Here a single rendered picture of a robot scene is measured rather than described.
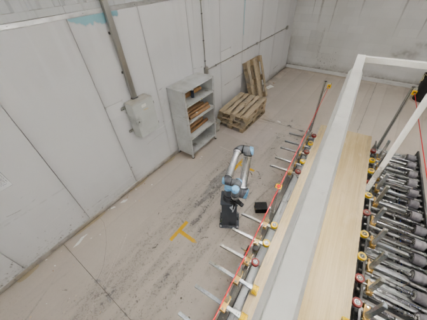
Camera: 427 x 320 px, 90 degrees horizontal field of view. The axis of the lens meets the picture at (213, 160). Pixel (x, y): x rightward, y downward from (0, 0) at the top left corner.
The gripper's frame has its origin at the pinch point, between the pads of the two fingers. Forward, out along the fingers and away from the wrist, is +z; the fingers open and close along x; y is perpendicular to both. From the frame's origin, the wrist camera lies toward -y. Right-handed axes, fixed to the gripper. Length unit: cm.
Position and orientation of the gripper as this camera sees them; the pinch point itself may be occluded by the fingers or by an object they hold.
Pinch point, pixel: (236, 208)
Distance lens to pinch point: 270.9
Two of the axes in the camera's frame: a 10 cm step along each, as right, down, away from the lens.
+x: -5.9, 5.6, -5.8
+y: -8.1, -3.7, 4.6
